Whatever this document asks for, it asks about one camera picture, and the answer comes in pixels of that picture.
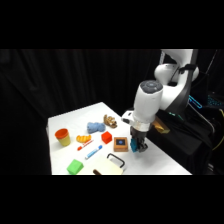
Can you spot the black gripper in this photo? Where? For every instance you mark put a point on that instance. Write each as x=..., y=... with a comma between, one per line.
x=138, y=135

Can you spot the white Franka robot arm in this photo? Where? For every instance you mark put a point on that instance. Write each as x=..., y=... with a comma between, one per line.
x=148, y=100

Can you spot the wooden block with blue mark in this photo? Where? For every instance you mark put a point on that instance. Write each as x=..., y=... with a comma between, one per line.
x=120, y=144

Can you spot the red cube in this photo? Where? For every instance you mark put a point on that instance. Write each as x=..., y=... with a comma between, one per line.
x=106, y=137

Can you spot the green cube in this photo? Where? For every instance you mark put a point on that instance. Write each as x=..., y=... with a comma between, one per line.
x=75, y=166

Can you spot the brown plush toy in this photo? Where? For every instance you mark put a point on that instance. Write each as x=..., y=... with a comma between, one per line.
x=110, y=121

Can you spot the black draped robot stand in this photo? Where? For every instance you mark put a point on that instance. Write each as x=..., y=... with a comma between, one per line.
x=180, y=143

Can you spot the blue marker pen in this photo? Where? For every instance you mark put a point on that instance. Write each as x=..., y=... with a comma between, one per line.
x=93, y=151

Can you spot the small green light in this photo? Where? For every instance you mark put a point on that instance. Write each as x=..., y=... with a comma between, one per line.
x=173, y=114

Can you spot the small brown item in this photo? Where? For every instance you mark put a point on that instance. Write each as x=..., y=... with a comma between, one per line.
x=97, y=172

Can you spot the red marker pen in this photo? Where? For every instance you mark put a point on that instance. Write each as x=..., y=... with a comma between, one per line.
x=85, y=145

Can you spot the orange toy croissant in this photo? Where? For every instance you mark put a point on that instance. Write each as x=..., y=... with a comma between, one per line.
x=83, y=138

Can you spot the blue glowing device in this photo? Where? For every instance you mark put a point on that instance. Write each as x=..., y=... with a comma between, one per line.
x=195, y=101

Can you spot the yellow cup with orange rim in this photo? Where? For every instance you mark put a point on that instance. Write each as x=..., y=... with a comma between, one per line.
x=63, y=138

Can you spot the teal lit keyboard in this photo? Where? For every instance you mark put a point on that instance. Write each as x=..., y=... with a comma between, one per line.
x=216, y=100

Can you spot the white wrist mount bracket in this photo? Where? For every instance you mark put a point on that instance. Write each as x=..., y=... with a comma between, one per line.
x=127, y=118

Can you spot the yellowish wrist camera box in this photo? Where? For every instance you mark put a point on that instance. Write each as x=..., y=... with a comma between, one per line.
x=161, y=126

